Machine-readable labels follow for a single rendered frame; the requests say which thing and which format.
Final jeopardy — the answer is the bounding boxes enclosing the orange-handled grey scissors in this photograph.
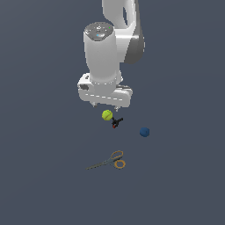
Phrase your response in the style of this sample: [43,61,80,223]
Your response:
[85,149,127,171]

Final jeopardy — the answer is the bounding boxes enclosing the yellow-green tennis ball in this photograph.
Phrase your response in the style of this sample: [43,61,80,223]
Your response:
[101,109,114,121]

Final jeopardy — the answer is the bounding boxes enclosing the dark blue ball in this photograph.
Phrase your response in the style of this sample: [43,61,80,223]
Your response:
[139,127,150,138]

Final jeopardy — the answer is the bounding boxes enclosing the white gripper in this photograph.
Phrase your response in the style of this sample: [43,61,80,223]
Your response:
[76,73,134,112]

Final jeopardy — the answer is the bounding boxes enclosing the small black clamp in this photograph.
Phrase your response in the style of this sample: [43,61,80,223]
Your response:
[111,117,124,129]

